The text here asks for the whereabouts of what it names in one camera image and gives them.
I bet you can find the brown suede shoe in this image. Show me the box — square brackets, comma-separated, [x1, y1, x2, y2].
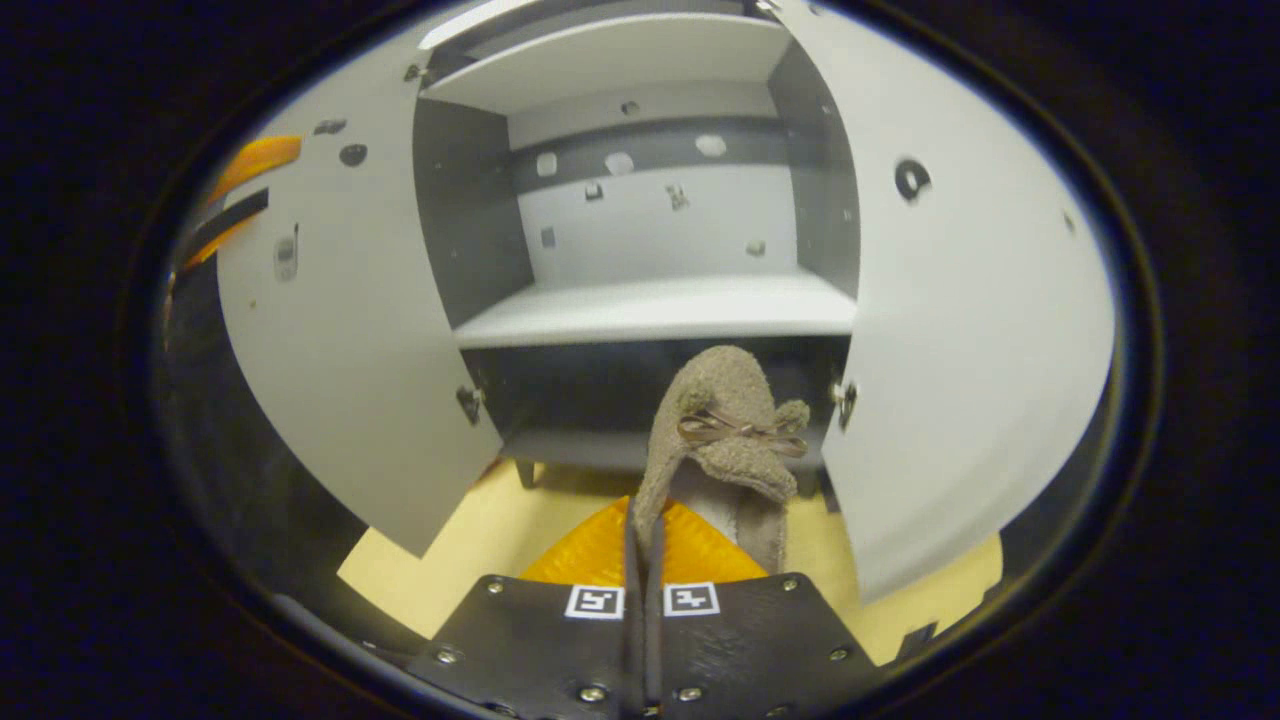
[632, 345, 811, 576]

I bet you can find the white shoe cabinet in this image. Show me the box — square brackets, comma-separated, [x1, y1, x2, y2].
[215, 0, 1116, 606]

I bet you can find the white cabinet shelf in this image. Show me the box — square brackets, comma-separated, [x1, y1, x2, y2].
[420, 12, 793, 114]

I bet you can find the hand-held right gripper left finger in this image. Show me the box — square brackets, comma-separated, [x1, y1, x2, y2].
[405, 497, 646, 720]

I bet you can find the white cabinet door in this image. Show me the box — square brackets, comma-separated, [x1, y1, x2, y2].
[215, 40, 506, 559]
[775, 0, 1116, 604]

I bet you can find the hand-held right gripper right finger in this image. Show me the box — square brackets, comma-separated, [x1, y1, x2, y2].
[645, 500, 891, 720]

